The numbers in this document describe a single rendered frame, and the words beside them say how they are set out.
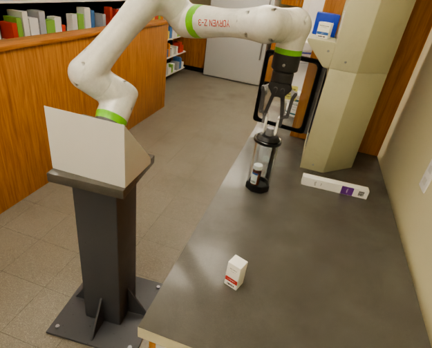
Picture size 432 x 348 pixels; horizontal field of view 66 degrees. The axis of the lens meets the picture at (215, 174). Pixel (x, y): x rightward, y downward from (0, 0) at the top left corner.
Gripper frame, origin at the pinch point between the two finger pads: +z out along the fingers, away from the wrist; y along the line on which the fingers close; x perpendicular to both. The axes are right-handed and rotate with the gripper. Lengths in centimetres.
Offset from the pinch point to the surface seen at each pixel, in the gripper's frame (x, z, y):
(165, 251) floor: -39, 122, 55
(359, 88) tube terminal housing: -32.0, -13.1, -30.0
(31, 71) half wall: -71, 29, 180
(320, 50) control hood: -28.3, -25.4, -10.1
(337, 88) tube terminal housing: -28.4, -12.1, -21.1
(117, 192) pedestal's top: 29, 29, 48
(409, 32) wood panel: -66, -35, -47
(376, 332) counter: 54, 28, -43
